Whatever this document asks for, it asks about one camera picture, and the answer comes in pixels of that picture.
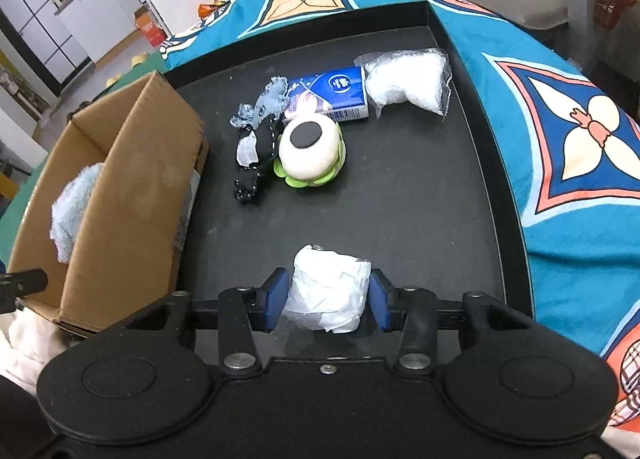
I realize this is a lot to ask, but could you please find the white tissue wad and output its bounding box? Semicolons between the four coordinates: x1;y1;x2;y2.
282;244;373;335

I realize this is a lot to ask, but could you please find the green and white eyeball plush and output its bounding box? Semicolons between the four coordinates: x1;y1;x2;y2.
272;109;347;188

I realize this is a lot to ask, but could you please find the white kitchen cabinet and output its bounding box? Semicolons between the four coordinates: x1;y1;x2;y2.
52;0;166;65

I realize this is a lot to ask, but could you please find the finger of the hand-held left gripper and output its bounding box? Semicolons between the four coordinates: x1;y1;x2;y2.
0;268;49;314

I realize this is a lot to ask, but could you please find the black framed glass partition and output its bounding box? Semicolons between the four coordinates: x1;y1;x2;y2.
0;0;94;92

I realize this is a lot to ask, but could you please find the small grey plush toy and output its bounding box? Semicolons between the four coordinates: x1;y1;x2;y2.
229;75;291;130

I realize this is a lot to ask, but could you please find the orange cardboard box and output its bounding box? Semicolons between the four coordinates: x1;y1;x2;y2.
134;6;168;47

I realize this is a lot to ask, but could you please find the black tray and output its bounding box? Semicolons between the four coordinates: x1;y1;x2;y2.
162;2;535;365

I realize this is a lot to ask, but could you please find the blue printed blanket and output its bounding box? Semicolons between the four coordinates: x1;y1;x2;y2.
162;0;640;445

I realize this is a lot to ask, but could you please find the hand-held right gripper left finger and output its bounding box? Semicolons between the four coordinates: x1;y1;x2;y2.
125;266;292;373

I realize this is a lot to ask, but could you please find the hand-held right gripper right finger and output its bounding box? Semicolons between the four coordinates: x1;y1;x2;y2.
369;268;534;374

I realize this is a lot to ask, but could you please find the orange gift bag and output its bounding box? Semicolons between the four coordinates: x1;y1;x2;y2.
199;0;234;20

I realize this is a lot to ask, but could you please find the blue tissue packet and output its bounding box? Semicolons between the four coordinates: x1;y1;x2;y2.
285;65;373;124

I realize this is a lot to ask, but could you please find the light blue fluffy plush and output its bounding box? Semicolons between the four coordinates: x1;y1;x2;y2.
49;162;106;264

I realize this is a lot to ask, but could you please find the brown cardboard box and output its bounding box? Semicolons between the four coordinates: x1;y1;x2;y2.
7;70;210;340

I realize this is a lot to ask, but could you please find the clear bag of white cotton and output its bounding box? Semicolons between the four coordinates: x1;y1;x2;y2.
354;48;453;120

